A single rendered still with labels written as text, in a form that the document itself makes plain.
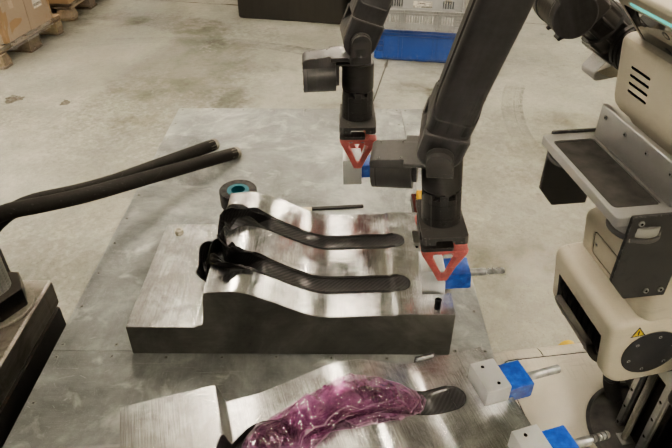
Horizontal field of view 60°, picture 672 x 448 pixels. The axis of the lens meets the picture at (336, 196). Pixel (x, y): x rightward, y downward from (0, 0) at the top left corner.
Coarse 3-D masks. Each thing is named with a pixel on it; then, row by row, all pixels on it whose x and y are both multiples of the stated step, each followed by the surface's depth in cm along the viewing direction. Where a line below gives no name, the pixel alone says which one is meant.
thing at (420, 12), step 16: (400, 0) 425; (416, 0) 423; (432, 0) 421; (448, 0) 419; (464, 0) 408; (400, 16) 393; (416, 16) 392; (432, 16) 390; (448, 16) 388; (448, 32) 393
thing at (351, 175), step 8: (344, 152) 114; (360, 152) 113; (344, 160) 111; (368, 160) 113; (344, 168) 112; (352, 168) 112; (360, 168) 112; (368, 168) 112; (344, 176) 113; (352, 176) 113; (360, 176) 113; (368, 176) 113; (344, 184) 114
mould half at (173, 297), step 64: (256, 192) 106; (192, 256) 102; (320, 256) 99; (384, 256) 98; (128, 320) 90; (192, 320) 90; (256, 320) 88; (320, 320) 88; (384, 320) 88; (448, 320) 88
